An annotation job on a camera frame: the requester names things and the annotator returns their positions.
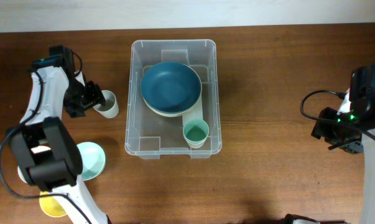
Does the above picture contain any grey cup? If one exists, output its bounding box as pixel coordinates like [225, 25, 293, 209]
[93, 90, 119, 119]

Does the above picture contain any mint green bowl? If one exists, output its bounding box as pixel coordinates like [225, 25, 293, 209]
[77, 142, 106, 181]

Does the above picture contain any blue bowl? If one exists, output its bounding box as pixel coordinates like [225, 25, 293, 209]
[141, 62, 202, 113]

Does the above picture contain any beige bowl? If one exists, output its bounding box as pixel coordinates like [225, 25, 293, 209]
[143, 96, 202, 118]

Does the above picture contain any white small bowl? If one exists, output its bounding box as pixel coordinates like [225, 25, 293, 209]
[17, 145, 51, 184]

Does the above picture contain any mint green cup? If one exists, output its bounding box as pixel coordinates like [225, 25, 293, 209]
[183, 119, 209, 141]

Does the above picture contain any beige cup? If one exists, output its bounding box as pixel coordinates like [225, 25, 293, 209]
[186, 139, 206, 149]

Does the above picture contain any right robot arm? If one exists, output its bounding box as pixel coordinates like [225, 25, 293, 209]
[300, 64, 375, 223]

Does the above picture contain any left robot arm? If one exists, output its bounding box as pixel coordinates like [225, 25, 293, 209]
[1, 45, 110, 223]

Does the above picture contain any clear plastic storage bin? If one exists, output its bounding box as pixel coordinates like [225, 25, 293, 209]
[125, 39, 222, 159]

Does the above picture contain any yellow bowl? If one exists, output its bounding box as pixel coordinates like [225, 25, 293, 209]
[39, 192, 67, 218]

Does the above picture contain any white label in bin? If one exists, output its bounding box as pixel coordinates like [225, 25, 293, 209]
[182, 97, 203, 126]

